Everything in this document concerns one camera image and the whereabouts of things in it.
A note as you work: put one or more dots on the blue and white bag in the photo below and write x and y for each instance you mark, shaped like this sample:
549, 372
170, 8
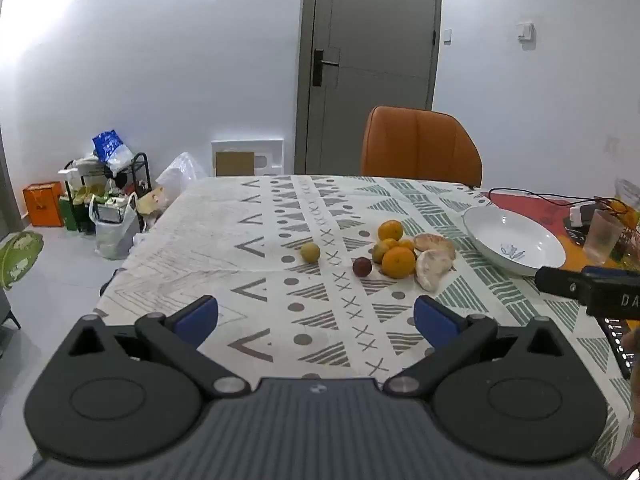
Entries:
111, 149

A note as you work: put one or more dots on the white foam packaging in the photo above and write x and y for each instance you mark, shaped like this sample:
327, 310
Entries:
270, 147

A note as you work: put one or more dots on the person's right hand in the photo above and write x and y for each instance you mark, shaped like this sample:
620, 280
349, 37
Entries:
632, 341

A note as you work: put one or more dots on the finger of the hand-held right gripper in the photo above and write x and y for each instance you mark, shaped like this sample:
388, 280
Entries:
605, 271
560, 284

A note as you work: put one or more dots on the brown cardboard sheet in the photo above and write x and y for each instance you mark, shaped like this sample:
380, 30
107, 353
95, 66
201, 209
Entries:
235, 164

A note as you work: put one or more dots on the black metal rack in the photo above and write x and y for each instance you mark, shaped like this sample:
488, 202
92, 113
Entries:
142, 170

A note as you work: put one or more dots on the dark maroon round fruit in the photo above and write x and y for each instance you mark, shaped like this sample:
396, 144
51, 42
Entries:
362, 267

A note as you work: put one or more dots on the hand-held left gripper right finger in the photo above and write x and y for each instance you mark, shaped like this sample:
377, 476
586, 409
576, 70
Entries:
435, 317

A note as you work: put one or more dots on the white power adapter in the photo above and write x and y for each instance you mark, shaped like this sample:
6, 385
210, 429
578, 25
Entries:
582, 214

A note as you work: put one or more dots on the green round cushion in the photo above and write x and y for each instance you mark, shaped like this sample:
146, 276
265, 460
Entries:
20, 257

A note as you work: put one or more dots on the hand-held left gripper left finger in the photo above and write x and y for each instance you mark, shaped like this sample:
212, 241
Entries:
197, 317

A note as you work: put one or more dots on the orange box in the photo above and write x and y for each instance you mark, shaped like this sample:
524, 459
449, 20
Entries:
42, 205

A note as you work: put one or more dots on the clear plastic cup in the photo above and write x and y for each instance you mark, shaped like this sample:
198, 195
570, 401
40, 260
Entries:
602, 237

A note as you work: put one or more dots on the white light switch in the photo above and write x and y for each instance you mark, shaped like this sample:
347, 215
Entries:
447, 36

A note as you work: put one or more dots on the patterned tablecloth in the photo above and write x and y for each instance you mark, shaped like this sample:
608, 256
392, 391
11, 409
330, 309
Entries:
250, 270

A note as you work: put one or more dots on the orange chair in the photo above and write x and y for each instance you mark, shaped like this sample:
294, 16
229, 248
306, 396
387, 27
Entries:
420, 145

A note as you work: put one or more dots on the red printed cloth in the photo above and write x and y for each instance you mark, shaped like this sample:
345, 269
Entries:
525, 205

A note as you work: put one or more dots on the grey door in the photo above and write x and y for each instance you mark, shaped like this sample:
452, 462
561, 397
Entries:
375, 35

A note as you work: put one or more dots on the peeled pomelo segment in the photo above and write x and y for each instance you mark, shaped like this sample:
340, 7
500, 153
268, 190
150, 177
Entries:
431, 271

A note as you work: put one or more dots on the small orange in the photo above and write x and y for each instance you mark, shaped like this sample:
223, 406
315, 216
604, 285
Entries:
407, 245
390, 244

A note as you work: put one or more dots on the large orange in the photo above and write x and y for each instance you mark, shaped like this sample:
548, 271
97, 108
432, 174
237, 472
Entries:
398, 262
390, 230

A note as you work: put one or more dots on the yellow-green round fruit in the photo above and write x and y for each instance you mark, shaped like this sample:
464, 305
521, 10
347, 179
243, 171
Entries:
310, 252
378, 251

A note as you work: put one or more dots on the white wall device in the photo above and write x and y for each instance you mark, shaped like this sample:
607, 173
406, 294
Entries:
525, 35

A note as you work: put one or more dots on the white ceramic plate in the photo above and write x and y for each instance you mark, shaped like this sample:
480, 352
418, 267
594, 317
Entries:
515, 237

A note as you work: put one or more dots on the green paper bag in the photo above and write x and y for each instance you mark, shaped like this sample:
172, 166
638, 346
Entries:
67, 212

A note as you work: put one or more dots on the clear plastic bag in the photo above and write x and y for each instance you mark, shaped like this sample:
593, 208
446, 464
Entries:
180, 175

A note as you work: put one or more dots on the white plastic bag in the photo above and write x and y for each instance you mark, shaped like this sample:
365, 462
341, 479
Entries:
115, 237

